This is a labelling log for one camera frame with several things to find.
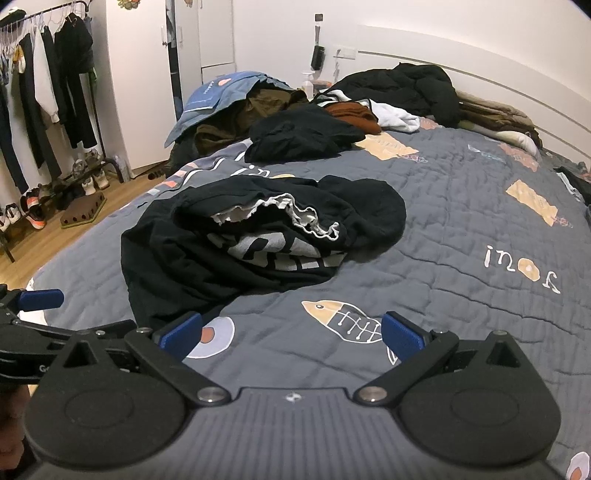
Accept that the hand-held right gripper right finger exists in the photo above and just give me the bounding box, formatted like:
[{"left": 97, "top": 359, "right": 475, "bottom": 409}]
[{"left": 353, "top": 311, "right": 526, "bottom": 408}]

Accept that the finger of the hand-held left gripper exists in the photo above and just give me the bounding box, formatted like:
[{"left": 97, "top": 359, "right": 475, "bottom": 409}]
[
  {"left": 0, "top": 285, "right": 65, "bottom": 319},
  {"left": 0, "top": 321, "right": 139, "bottom": 354}
]

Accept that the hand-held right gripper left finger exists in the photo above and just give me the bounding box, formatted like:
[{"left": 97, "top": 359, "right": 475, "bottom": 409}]
[{"left": 60, "top": 311, "right": 232, "bottom": 408}]

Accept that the black printed T-shirt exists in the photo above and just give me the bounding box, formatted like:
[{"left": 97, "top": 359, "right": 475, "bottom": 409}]
[{"left": 121, "top": 175, "right": 407, "bottom": 330}]

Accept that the black clothes rack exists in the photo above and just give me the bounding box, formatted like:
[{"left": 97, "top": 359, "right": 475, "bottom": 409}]
[{"left": 0, "top": 0, "right": 125, "bottom": 264}]

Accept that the stack of folded clothes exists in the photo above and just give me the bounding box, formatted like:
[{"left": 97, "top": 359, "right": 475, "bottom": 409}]
[{"left": 554, "top": 165, "right": 591, "bottom": 206}]

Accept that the row of hanging clothes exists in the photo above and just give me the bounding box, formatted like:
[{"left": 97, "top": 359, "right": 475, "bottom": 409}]
[{"left": 0, "top": 9, "right": 100, "bottom": 195}]

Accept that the row of shoes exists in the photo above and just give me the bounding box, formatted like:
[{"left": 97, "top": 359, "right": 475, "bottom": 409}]
[{"left": 0, "top": 148, "right": 112, "bottom": 232}]

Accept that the brown cardboard scratcher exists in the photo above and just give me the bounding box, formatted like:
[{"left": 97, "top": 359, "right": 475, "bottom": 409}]
[{"left": 60, "top": 193, "right": 108, "bottom": 228}]

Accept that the grey printed bed quilt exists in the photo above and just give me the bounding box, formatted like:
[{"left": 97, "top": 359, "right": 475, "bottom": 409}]
[{"left": 28, "top": 117, "right": 591, "bottom": 480}]

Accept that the olive green garment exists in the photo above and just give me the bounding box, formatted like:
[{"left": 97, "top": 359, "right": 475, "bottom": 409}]
[{"left": 194, "top": 88, "right": 308, "bottom": 155}]

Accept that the white garment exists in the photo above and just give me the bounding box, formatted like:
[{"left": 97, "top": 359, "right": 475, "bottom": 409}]
[{"left": 318, "top": 90, "right": 421, "bottom": 134}]

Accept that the white pillow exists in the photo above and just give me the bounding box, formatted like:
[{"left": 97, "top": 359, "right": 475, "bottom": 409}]
[{"left": 462, "top": 121, "right": 541, "bottom": 158}]

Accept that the rust brown garment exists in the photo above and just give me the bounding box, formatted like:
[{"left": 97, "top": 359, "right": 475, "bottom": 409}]
[{"left": 323, "top": 100, "right": 382, "bottom": 136}]

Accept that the crumpled black garment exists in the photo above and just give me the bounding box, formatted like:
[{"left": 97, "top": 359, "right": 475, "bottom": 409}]
[{"left": 244, "top": 107, "right": 368, "bottom": 163}]

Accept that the white wardrobe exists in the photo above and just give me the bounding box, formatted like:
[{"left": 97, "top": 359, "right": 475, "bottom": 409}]
[{"left": 106, "top": 0, "right": 236, "bottom": 176}]

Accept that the blue printed cloth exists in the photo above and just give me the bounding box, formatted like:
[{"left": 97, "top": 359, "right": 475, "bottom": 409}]
[{"left": 165, "top": 71, "right": 296, "bottom": 148}]

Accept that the tan striped blanket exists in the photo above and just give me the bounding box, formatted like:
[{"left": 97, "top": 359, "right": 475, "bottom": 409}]
[{"left": 455, "top": 90, "right": 543, "bottom": 148}]

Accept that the black puffer jacket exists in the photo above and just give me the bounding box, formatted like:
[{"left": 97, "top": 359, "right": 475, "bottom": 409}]
[{"left": 332, "top": 63, "right": 462, "bottom": 127}]

